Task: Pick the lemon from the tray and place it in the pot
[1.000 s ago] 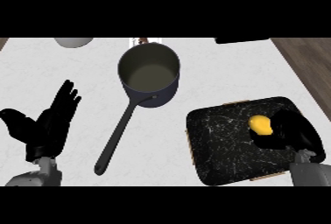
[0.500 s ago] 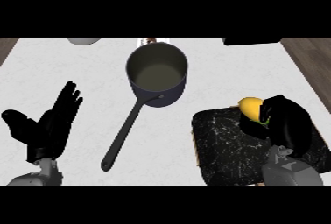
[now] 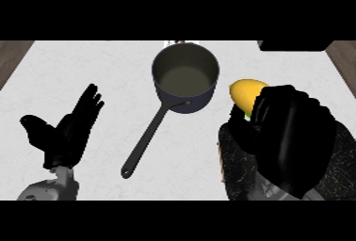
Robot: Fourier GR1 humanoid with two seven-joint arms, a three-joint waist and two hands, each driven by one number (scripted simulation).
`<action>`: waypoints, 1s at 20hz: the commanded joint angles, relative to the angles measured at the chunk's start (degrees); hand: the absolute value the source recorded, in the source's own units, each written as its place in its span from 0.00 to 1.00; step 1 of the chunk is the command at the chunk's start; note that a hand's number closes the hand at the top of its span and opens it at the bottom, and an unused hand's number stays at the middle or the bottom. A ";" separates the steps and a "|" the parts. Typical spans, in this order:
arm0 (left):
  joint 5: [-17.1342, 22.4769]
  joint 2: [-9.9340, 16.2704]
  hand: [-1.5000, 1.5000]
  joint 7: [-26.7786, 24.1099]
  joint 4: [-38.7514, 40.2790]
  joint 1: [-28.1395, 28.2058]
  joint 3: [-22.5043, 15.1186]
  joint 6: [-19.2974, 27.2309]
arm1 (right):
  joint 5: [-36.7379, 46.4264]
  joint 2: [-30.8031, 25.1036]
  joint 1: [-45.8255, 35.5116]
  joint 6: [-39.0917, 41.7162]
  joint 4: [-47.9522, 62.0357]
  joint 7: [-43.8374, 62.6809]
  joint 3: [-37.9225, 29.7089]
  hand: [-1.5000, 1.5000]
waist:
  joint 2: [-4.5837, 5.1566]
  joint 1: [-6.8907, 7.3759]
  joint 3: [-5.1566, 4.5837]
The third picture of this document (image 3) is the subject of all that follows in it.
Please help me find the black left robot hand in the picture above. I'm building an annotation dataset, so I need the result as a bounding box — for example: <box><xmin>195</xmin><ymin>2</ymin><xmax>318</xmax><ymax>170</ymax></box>
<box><xmin>18</xmin><ymin>83</ymin><xmax>107</xmax><ymax>170</ymax></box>

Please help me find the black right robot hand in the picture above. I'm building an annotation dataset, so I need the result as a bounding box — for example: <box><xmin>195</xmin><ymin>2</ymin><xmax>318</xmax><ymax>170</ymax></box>
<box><xmin>226</xmin><ymin>84</ymin><xmax>339</xmax><ymax>200</ymax></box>

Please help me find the yellow lemon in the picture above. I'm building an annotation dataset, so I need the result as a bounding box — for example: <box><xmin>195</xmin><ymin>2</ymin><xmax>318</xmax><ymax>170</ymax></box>
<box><xmin>228</xmin><ymin>78</ymin><xmax>272</xmax><ymax>118</ymax></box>

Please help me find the black speckled tray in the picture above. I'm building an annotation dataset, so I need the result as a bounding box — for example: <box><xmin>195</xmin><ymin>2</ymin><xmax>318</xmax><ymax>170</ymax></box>
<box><xmin>217</xmin><ymin>119</ymin><xmax>356</xmax><ymax>201</ymax></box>

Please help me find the black appliance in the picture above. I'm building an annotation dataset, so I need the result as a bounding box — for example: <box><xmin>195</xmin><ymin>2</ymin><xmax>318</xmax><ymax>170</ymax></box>
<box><xmin>257</xmin><ymin>40</ymin><xmax>334</xmax><ymax>53</ymax></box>

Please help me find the dark blue long-handled pot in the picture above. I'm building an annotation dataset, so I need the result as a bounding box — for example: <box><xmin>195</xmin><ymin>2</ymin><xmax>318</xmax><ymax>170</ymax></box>
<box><xmin>120</xmin><ymin>42</ymin><xmax>222</xmax><ymax>180</ymax></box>

